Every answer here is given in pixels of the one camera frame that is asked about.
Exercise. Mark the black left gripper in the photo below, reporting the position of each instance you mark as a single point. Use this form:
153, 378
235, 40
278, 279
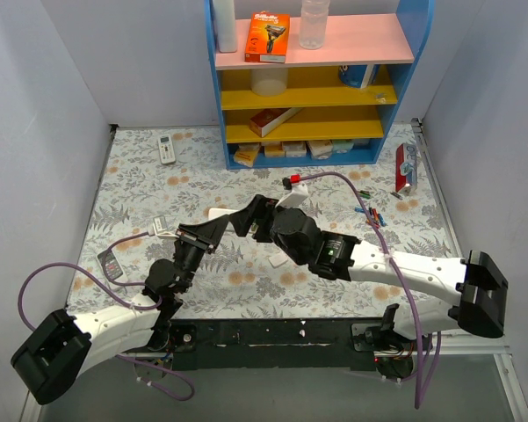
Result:
195, 237

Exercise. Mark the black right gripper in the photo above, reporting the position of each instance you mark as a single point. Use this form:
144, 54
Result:
259, 218

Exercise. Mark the white battery cover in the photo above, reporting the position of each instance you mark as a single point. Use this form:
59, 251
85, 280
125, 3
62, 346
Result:
277, 260

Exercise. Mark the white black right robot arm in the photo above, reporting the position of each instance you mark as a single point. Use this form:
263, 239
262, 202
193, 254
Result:
465, 293

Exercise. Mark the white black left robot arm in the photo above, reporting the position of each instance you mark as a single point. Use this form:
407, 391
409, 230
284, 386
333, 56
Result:
64, 346

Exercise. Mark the white air conditioner remote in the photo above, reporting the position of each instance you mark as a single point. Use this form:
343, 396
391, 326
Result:
166, 150

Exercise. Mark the grey calculator remote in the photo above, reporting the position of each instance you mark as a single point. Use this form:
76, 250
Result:
110, 265

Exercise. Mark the yellow red small box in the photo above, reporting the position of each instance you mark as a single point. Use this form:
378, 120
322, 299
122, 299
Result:
246, 154

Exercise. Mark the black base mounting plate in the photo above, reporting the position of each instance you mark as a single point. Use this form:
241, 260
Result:
342, 342

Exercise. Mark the tissue pack green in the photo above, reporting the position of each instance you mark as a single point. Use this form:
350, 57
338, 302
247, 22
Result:
342, 146

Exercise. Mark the white translucent cup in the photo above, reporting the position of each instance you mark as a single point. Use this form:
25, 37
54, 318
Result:
268, 82

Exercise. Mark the blue shelf unit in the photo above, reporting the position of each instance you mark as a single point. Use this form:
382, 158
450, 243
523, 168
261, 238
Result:
330, 110

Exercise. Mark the red toothpaste box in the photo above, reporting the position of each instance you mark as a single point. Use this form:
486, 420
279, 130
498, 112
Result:
406, 169

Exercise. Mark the orange razor box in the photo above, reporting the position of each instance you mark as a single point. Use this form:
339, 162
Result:
268, 37

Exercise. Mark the white bottle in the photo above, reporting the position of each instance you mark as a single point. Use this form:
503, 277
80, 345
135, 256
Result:
224, 19

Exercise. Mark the clear plastic bottle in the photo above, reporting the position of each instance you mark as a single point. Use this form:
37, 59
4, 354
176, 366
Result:
313, 21

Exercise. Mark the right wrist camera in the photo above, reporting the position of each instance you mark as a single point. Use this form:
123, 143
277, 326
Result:
296, 192

